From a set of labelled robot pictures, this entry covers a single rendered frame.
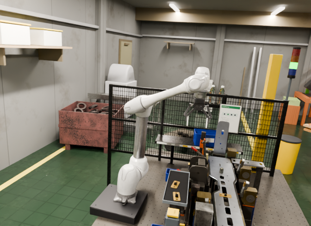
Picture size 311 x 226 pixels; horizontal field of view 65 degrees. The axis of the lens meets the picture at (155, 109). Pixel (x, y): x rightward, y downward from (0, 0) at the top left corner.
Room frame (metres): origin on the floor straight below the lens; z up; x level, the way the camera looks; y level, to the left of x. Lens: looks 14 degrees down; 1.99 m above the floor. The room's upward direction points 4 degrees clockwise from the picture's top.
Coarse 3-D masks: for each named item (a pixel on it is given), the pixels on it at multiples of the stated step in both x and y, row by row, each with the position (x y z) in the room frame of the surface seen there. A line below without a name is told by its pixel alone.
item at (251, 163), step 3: (231, 159) 2.15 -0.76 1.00; (234, 159) 2.16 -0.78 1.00; (237, 159) 2.16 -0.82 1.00; (240, 159) 2.17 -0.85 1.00; (234, 162) 2.10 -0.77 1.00; (237, 162) 2.10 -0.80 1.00; (249, 162) 2.12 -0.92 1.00; (252, 162) 2.12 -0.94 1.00; (255, 162) 2.13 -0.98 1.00; (258, 162) 2.13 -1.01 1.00; (261, 162) 2.14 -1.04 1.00; (246, 165) 2.07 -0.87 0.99; (249, 165) 2.06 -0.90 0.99; (252, 165) 2.06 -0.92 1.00; (255, 165) 2.06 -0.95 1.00; (258, 165) 2.06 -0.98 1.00; (261, 165) 2.07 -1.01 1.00
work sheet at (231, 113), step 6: (222, 108) 2.54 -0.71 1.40; (228, 108) 2.53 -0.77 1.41; (234, 108) 2.52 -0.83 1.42; (240, 108) 2.51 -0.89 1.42; (222, 114) 2.53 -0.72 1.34; (228, 114) 2.53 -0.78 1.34; (234, 114) 2.52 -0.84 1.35; (240, 114) 2.51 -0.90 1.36; (222, 120) 2.53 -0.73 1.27; (228, 120) 2.52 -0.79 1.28; (234, 120) 2.51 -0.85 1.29; (234, 126) 2.51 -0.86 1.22; (234, 132) 2.51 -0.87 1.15
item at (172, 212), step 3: (168, 207) 1.14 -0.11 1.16; (168, 210) 1.12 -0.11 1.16; (171, 210) 1.12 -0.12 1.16; (174, 210) 1.12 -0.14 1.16; (177, 210) 1.12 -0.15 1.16; (168, 213) 1.09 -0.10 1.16; (171, 213) 1.09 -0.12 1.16; (174, 213) 1.10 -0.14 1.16; (177, 213) 1.10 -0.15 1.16; (168, 216) 1.08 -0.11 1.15; (171, 216) 1.08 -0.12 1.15; (174, 216) 1.08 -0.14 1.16; (177, 216) 1.08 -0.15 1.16
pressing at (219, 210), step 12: (216, 168) 1.95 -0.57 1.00; (228, 168) 1.97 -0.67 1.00; (216, 180) 1.75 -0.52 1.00; (228, 180) 1.76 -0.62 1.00; (216, 192) 1.57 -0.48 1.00; (228, 192) 1.59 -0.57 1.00; (216, 204) 1.43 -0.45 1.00; (216, 216) 1.30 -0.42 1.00; (228, 216) 1.32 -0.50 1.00; (240, 216) 1.32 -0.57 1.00
